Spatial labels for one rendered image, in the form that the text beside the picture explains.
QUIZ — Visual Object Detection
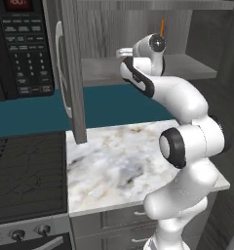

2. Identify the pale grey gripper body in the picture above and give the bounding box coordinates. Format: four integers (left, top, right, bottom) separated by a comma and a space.
115, 47, 136, 60

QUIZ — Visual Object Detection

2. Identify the grey wood cabinet door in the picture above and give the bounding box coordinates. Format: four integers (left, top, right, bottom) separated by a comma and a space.
42, 0, 89, 146

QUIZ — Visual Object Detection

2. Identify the thin orange stick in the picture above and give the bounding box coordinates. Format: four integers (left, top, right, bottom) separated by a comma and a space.
159, 19, 166, 37

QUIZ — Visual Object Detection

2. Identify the black microwave oven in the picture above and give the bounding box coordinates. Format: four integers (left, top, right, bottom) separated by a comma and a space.
0, 0, 56, 103

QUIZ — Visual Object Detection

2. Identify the black stove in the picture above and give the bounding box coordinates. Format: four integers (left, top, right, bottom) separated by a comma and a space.
0, 131, 75, 250

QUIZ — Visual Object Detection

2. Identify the grey drawer front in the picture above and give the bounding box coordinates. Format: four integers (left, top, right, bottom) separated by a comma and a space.
100, 203, 156, 229
103, 224, 160, 250

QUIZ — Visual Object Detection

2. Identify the black stove knob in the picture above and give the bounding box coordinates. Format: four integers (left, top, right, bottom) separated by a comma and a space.
11, 229, 26, 242
36, 224, 52, 237

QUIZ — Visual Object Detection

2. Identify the grey wood wall cabinet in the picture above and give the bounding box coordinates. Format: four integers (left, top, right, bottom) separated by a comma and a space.
75, 0, 234, 88

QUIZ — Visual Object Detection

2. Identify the silver oven door handle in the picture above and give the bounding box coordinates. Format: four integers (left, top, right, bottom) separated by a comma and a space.
30, 235, 64, 250

